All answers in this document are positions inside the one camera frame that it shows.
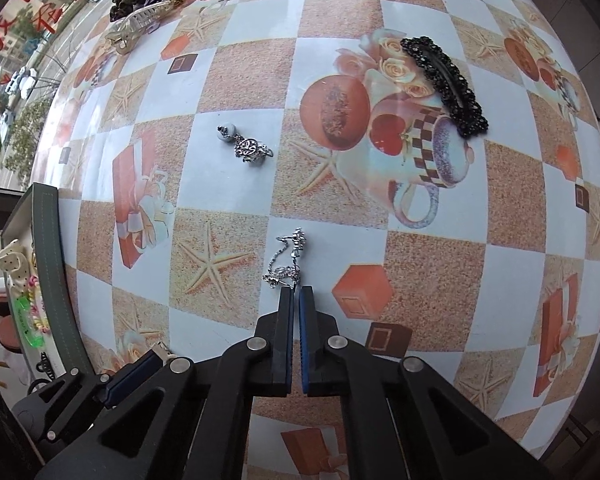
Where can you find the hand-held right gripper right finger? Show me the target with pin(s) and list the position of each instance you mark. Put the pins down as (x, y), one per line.
(306, 345)

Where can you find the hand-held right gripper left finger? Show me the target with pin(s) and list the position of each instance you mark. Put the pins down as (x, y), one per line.
(284, 345)

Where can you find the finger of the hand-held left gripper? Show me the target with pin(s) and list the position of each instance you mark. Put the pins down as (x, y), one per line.
(130, 377)
(70, 385)

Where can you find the small black claw clip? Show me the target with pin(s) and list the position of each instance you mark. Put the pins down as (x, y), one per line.
(45, 365)

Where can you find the green plastic bangle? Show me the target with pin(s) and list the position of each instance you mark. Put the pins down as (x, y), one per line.
(27, 325)

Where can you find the grey box with white inside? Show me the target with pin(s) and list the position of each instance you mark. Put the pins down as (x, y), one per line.
(60, 285)

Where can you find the cream polka dot scrunchie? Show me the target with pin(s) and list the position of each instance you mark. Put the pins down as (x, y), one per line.
(12, 265)

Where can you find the brown round stool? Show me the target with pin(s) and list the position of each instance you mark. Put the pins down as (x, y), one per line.
(7, 335)

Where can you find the checkered printed tablecloth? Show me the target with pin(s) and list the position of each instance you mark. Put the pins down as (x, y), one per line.
(330, 200)

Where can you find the silver pendant earring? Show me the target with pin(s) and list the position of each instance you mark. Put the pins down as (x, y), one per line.
(245, 147)

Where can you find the black beaded hair clip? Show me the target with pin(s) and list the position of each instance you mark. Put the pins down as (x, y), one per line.
(450, 85)

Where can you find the clear claw clip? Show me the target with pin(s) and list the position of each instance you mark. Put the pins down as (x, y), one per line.
(140, 22)

